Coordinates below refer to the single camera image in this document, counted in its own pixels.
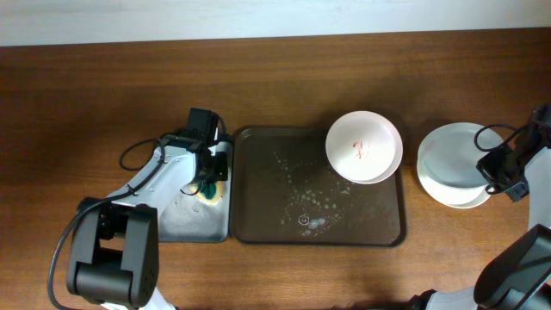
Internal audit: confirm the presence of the large brown tray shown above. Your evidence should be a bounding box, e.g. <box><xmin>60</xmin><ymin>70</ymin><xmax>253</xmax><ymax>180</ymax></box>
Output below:
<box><xmin>230</xmin><ymin>127</ymin><xmax>407</xmax><ymax>248</ymax></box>

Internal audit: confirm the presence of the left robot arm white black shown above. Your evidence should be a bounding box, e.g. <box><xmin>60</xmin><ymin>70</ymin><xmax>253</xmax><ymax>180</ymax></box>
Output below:
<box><xmin>58</xmin><ymin>108</ymin><xmax>230</xmax><ymax>309</ymax></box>

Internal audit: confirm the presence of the pale green plate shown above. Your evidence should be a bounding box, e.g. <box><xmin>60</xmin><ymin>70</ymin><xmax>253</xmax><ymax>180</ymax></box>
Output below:
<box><xmin>418</xmin><ymin>122</ymin><xmax>488</xmax><ymax>189</ymax></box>

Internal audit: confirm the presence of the white plate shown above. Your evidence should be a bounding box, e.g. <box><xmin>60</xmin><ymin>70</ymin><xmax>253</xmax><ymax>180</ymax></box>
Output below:
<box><xmin>417</xmin><ymin>160</ymin><xmax>490</xmax><ymax>209</ymax></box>

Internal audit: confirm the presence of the green yellow sponge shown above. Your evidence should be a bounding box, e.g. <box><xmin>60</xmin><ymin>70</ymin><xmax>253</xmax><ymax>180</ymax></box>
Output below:
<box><xmin>190</xmin><ymin>181</ymin><xmax>225</xmax><ymax>206</ymax></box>

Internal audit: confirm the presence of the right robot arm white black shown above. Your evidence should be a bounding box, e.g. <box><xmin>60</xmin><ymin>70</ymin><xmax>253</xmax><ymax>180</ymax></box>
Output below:
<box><xmin>402</xmin><ymin>104</ymin><xmax>550</xmax><ymax>310</ymax></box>

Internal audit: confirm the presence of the small grey soapy tray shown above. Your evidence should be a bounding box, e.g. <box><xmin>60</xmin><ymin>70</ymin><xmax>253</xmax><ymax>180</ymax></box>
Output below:
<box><xmin>157</xmin><ymin>127</ymin><xmax>235</xmax><ymax>244</ymax></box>

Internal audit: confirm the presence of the pink plate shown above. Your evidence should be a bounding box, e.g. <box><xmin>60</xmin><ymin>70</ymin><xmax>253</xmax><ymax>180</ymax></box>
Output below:
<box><xmin>325</xmin><ymin>111</ymin><xmax>404</xmax><ymax>184</ymax></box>

